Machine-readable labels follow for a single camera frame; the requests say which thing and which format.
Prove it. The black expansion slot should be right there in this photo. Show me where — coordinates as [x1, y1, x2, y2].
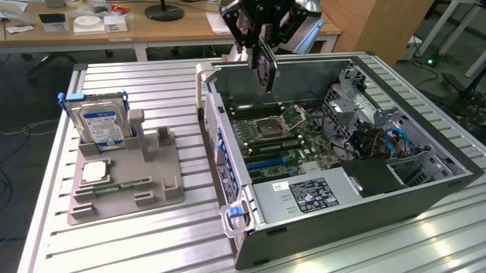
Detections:
[244, 153, 291, 165]

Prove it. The clear plastic bag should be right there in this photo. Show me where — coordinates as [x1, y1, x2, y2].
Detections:
[0, 2, 38, 26]

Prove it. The silver CPU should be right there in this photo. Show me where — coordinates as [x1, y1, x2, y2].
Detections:
[81, 162, 111, 183]

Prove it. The blue floor cable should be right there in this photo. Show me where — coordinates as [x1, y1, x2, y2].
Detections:
[0, 133, 33, 245]

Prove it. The black internal wire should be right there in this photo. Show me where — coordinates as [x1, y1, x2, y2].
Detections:
[328, 133, 356, 162]

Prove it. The white paper stack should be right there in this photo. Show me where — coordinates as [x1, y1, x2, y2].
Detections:
[205, 13, 231, 35]

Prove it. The green motherboard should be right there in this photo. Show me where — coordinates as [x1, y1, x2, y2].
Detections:
[223, 96, 343, 184]

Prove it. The open grey PC case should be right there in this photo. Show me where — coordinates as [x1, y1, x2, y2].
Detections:
[195, 55, 475, 271]

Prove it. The metal drive bay bracket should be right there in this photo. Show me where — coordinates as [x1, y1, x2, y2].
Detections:
[386, 147, 459, 189]

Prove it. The blue SATA wire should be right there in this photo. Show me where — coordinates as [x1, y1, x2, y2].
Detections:
[382, 128, 414, 158]

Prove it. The white box with black top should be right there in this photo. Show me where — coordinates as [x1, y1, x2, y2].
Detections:
[37, 13, 70, 32]

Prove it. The CPU socket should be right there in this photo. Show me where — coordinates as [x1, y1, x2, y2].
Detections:
[256, 116, 284, 138]

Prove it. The black connector block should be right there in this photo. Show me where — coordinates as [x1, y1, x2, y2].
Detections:
[347, 129, 378, 159]

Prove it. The black floor cable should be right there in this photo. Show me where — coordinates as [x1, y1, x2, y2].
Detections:
[411, 34, 456, 89]

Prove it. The wooden desk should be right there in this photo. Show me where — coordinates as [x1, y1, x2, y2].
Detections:
[0, 0, 343, 62]

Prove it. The blue expansion slot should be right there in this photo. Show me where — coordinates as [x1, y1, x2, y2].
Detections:
[245, 159, 288, 172]

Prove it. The black power supply label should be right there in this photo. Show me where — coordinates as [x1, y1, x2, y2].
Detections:
[288, 176, 339, 214]

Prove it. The grey parts rack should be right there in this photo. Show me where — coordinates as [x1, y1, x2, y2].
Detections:
[66, 109, 187, 227]

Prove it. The installed RAM stick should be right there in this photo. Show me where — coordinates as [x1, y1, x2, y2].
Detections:
[245, 138, 303, 156]

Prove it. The grey power supply unit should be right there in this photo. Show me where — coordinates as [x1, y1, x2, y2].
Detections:
[252, 167, 366, 225]

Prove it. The wooden cabinet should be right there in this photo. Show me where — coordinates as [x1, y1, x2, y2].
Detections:
[333, 0, 435, 66]

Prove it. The black round lamp base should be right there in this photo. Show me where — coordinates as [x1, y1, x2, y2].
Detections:
[144, 0, 185, 21]

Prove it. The red SATA wire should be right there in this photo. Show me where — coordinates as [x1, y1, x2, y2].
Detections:
[372, 131, 384, 156]

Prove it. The plain white box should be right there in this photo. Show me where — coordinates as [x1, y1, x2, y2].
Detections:
[102, 15, 127, 34]

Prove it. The black floor stand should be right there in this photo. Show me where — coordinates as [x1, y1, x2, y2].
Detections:
[439, 72, 486, 126]

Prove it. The metal disk bay cage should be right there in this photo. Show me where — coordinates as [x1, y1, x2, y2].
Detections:
[321, 67, 380, 134]

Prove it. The white desk frame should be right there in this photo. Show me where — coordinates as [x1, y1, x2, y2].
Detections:
[415, 0, 486, 79]

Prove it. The white box with round dish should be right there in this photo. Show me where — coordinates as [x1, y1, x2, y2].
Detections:
[73, 15, 106, 36]

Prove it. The silver socket cover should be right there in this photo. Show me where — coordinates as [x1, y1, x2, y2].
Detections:
[280, 104, 307, 126]

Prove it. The white floor cable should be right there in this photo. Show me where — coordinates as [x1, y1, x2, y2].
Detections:
[0, 121, 64, 136]

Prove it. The hard disk with blue carrier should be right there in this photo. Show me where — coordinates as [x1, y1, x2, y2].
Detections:
[56, 90, 132, 151]

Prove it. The green RAM stick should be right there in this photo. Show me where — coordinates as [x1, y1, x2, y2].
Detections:
[92, 181, 147, 195]

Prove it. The black chair base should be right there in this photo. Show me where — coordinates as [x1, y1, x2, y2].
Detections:
[24, 52, 78, 85]

